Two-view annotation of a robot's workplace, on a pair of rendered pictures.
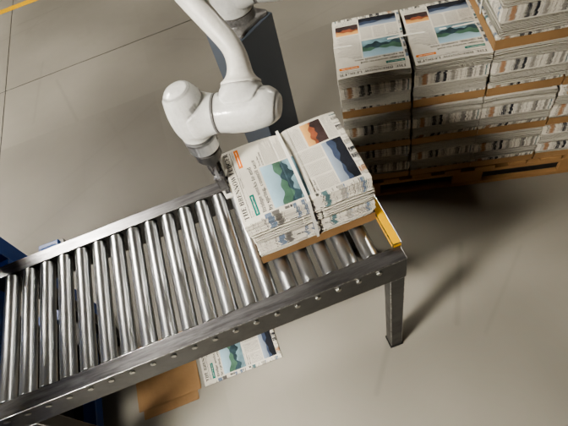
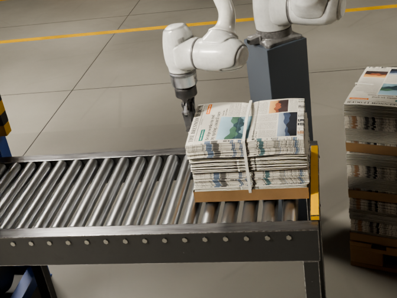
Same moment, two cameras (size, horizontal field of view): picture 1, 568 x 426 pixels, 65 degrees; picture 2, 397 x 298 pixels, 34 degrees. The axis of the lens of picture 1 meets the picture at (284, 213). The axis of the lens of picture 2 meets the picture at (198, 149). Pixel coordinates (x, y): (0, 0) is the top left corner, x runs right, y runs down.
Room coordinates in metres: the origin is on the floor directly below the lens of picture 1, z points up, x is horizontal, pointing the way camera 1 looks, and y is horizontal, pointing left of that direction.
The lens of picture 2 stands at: (-1.04, -0.39, 1.99)
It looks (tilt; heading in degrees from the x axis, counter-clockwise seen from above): 29 degrees down; 15
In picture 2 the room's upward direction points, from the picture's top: 9 degrees counter-clockwise
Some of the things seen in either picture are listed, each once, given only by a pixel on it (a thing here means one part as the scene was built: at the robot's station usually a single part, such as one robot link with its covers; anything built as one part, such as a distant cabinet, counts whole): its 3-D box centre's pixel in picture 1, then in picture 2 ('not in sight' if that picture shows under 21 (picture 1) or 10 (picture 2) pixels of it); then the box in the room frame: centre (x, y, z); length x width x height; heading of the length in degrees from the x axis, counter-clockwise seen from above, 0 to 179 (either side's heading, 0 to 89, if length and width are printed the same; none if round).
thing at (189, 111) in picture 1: (192, 111); (182, 47); (0.92, 0.13, 1.27); 0.13 x 0.11 x 0.16; 70
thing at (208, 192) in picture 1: (171, 215); (145, 165); (1.06, 0.39, 0.74); 1.34 x 0.05 x 0.12; 92
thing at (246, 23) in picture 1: (232, 18); (270, 33); (1.66, -0.07, 1.03); 0.22 x 0.18 x 0.06; 127
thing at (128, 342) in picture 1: (122, 291); (75, 196); (0.80, 0.58, 0.77); 0.47 x 0.05 x 0.05; 2
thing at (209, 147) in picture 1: (201, 140); (183, 77); (0.93, 0.14, 1.16); 0.09 x 0.09 x 0.06
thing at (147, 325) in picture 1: (141, 284); (92, 195); (0.81, 0.52, 0.77); 0.47 x 0.05 x 0.05; 2
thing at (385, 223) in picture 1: (367, 191); (315, 180); (0.82, -0.28, 0.81); 0.43 x 0.03 x 0.02; 2
